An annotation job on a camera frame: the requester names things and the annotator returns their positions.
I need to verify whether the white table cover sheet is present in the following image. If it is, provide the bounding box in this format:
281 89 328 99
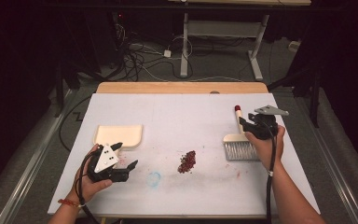
48 92 321 217

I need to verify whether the aluminium floor rail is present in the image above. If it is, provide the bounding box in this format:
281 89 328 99
0 90 73 224
295 92 358 224

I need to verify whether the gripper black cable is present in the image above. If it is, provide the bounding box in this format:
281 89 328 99
255 119 278 224
76 150 102 224

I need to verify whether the red bracelet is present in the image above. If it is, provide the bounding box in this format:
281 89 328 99
58 199 82 209

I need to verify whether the white table frame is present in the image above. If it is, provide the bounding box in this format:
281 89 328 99
167 0 312 82

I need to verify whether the pile of red and green beans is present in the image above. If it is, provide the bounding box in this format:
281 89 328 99
176 149 198 175

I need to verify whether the cream hand brush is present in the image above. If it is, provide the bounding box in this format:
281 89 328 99
223 105 260 162

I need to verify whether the person's left hand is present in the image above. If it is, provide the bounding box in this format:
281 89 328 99
66 143 114 206

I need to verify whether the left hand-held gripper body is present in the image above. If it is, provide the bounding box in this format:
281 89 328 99
87 143 129 183

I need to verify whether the wooden table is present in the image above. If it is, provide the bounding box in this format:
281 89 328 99
96 81 269 95

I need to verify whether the black metal stand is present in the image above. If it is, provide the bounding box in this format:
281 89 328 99
54 62 73 118
267 62 321 129

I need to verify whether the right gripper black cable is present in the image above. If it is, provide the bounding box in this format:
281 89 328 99
255 119 278 224

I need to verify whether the tangle of floor cables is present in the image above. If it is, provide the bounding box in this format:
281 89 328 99
115 21 246 83

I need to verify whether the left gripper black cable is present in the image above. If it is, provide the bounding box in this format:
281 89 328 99
76 150 102 224

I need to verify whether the person's right hand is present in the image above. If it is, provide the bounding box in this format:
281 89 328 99
244 125 286 172

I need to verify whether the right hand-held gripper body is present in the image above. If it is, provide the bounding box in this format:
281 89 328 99
248 105 290 140

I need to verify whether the cream plastic dustpan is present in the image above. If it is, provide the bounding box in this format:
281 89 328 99
92 124 144 149

